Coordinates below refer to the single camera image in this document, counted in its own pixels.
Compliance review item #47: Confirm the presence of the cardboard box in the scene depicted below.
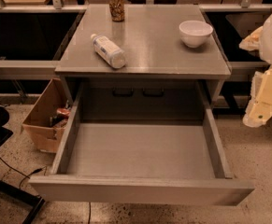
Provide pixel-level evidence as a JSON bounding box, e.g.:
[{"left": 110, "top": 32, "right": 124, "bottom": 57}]
[{"left": 22, "top": 78, "right": 70, "bottom": 153}]

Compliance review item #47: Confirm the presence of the white ceramic bowl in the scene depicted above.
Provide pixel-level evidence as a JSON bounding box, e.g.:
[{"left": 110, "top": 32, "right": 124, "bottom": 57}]
[{"left": 179, "top": 21, "right": 213, "bottom": 48}]

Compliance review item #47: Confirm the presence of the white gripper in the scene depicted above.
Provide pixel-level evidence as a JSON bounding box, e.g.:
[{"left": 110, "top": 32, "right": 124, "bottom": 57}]
[{"left": 239, "top": 14, "right": 272, "bottom": 128}]

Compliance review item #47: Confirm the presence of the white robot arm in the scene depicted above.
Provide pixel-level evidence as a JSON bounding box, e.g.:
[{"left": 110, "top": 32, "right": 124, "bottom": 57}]
[{"left": 239, "top": 14, "right": 272, "bottom": 128}]

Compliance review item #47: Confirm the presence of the black chair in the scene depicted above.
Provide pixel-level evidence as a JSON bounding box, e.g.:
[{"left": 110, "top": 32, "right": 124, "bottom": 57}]
[{"left": 0, "top": 106, "right": 45, "bottom": 224}]

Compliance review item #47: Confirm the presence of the grey cabinet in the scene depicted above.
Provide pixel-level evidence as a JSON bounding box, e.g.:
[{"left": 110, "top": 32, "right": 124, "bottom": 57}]
[{"left": 55, "top": 5, "right": 231, "bottom": 105}]

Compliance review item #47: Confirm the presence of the grey open top drawer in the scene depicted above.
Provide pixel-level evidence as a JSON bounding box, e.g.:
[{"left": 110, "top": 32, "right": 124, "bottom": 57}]
[{"left": 30, "top": 82, "right": 254, "bottom": 206}]

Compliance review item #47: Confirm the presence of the brown patterned can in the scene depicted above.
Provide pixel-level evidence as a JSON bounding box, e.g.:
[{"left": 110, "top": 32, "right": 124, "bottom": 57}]
[{"left": 109, "top": 0, "right": 125, "bottom": 22}]

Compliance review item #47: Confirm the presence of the red snack package in box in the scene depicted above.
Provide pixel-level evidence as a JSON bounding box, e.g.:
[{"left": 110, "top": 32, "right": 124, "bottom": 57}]
[{"left": 50, "top": 108, "right": 70, "bottom": 128}]

